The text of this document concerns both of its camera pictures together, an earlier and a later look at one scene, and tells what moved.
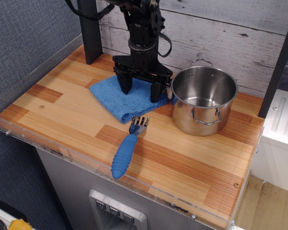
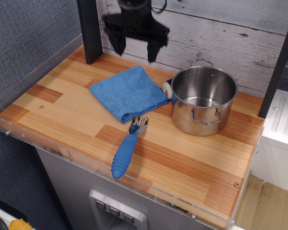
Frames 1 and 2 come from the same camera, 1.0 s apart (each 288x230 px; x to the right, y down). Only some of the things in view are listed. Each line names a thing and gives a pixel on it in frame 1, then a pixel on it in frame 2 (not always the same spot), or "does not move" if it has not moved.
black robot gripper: [143, 63] -> [136, 21]
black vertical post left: [90, 29] does not move
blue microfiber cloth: [127, 106] does not move
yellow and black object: [4, 217] does not move
